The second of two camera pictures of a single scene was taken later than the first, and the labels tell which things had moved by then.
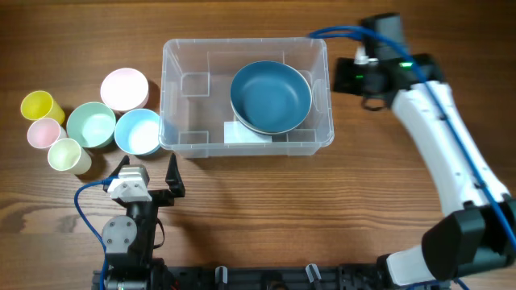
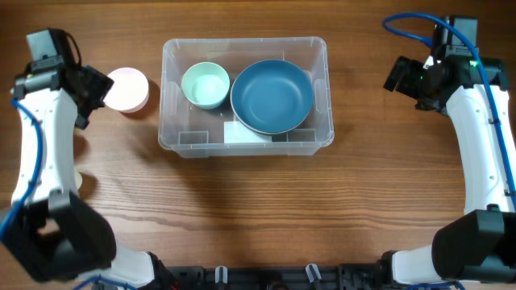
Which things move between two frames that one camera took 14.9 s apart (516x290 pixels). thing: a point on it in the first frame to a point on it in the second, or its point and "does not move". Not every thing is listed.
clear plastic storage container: x=246 y=97 does not move
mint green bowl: x=92 y=125 to x=205 y=84
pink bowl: x=124 y=89 does not move
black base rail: x=264 y=277 does not move
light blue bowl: x=137 y=131 to x=208 y=104
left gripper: x=166 y=197 to x=102 y=84
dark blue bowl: x=270 y=97 does not move
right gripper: x=345 y=83 to x=402 y=78
